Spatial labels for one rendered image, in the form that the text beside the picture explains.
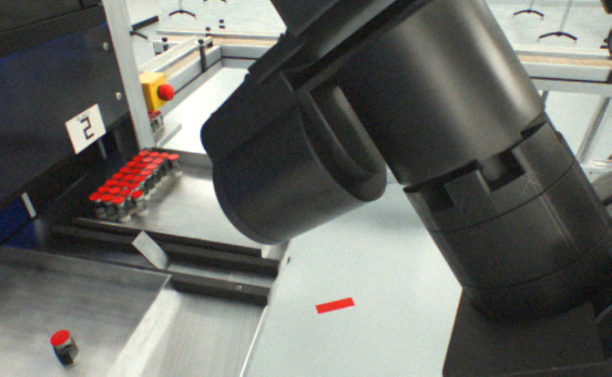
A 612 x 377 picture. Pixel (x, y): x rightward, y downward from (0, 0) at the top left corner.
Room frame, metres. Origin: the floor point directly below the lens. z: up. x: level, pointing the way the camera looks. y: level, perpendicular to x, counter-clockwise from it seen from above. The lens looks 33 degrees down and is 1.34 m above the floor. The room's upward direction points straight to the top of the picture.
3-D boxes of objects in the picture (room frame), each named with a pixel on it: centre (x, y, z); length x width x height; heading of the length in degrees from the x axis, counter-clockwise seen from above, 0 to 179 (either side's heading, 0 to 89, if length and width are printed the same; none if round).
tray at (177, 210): (0.62, 0.21, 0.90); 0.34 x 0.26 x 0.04; 77
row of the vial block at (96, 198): (0.65, 0.36, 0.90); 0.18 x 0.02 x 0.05; 167
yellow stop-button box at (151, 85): (0.91, 0.38, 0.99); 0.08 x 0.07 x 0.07; 78
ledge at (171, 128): (0.94, 0.42, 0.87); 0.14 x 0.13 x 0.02; 78
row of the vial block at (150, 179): (0.64, 0.31, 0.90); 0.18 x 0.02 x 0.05; 167
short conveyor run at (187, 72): (1.22, 0.46, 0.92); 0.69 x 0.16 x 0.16; 168
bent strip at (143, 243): (0.44, 0.19, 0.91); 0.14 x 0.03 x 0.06; 78
